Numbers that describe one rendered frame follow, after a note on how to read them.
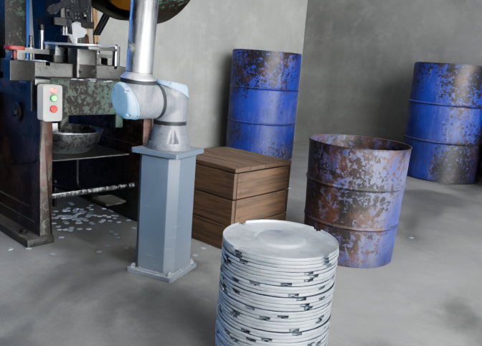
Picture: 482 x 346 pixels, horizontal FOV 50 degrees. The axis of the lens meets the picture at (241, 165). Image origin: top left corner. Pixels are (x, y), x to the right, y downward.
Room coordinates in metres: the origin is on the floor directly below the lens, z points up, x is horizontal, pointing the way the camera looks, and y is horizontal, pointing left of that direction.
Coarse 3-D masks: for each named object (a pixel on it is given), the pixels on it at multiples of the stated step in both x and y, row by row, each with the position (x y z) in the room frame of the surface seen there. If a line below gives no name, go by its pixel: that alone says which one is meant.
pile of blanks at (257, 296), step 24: (240, 264) 1.13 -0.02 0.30; (264, 264) 1.11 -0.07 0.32; (288, 264) 1.10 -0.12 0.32; (312, 264) 1.13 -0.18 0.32; (336, 264) 1.20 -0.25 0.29; (240, 288) 1.15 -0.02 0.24; (264, 288) 1.10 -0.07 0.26; (288, 288) 1.10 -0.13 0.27; (312, 288) 1.12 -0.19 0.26; (240, 312) 1.13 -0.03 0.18; (264, 312) 1.10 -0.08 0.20; (288, 312) 1.10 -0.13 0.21; (312, 312) 1.12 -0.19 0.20; (216, 336) 1.21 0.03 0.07; (240, 336) 1.12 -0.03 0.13; (264, 336) 1.10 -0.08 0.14; (288, 336) 1.10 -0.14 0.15; (312, 336) 1.13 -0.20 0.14
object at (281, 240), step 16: (240, 224) 1.34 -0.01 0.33; (256, 224) 1.35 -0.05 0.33; (272, 224) 1.36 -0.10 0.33; (288, 224) 1.38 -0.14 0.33; (240, 240) 1.21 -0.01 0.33; (256, 240) 1.22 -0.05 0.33; (272, 240) 1.21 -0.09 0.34; (288, 240) 1.22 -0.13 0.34; (304, 240) 1.23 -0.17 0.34; (320, 240) 1.26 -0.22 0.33; (336, 240) 1.25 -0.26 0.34; (256, 256) 1.11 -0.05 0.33; (272, 256) 1.12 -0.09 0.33; (288, 256) 1.13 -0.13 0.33; (304, 256) 1.13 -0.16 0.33; (320, 256) 1.13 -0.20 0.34
